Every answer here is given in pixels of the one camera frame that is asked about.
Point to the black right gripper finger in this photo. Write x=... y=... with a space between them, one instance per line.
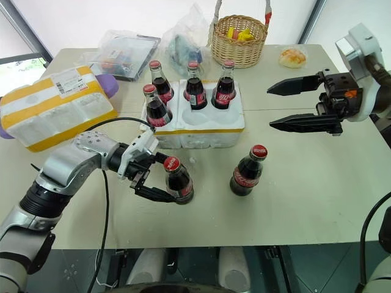
x=305 y=123
x=293 y=86

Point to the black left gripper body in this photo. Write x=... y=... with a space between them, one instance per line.
x=137 y=171

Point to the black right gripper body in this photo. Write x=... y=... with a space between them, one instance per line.
x=339 y=91

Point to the cola glass bottle red cap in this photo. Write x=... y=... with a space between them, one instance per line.
x=156 y=111
x=246 y=177
x=178 y=183
x=161 y=84
x=224 y=93
x=195 y=91

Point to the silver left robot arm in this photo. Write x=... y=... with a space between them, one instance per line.
x=67 y=164

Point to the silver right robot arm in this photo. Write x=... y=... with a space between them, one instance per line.
x=385 y=100

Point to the white foam bottle crate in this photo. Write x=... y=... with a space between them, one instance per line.
x=210 y=134

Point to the yellow taped white foam box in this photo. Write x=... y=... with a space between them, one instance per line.
x=55 y=113

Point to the round bread bun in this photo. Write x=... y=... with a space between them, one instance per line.
x=292 y=57

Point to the woven wicker basket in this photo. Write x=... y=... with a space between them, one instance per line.
x=236 y=52

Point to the yellow toy piece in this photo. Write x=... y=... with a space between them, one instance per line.
x=246 y=36
x=231 y=32

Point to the white rounded shape under table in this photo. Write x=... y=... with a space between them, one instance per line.
x=146 y=265
x=233 y=268

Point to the orange toy piece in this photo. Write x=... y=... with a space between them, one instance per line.
x=237 y=34

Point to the purple plastic object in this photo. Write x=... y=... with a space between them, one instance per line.
x=108 y=85

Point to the black flat case in plastic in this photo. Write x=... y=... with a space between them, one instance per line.
x=134 y=58

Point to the crumpled clear plastic bag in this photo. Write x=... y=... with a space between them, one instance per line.
x=183 y=45

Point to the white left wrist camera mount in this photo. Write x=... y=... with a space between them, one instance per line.
x=143 y=144

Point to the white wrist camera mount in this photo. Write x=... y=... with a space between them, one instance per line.
x=143 y=144
x=357 y=45

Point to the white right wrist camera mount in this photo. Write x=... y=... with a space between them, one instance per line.
x=357 y=45

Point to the dark window frame bar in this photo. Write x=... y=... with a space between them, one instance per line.
x=311 y=21
x=27 y=27

